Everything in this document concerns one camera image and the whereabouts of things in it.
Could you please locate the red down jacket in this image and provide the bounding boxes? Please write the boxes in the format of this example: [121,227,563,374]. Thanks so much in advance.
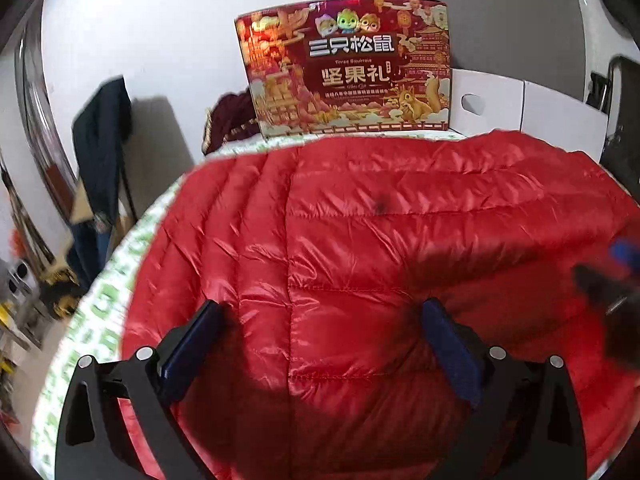
[122,131,639,479]

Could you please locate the dark clothes on chair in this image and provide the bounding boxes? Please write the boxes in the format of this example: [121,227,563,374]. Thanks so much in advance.
[40,77,132,318]

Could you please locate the green patterned bed sheet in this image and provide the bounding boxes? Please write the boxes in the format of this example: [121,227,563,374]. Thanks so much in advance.
[29,127,467,480]

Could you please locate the black mesh office chair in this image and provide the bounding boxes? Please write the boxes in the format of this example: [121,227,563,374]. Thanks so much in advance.
[586,55,640,202]

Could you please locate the white speaker device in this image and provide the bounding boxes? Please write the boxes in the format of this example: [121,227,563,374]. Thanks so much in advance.
[8,259,38,296]

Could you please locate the white storage box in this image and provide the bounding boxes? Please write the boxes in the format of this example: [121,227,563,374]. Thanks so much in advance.
[449,70,608,162]

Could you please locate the red nut gift box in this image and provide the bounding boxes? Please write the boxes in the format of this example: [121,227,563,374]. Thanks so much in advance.
[235,0,451,136]

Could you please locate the dark red cloth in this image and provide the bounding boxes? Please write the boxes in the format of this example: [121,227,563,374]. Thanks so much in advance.
[202,89,260,155]

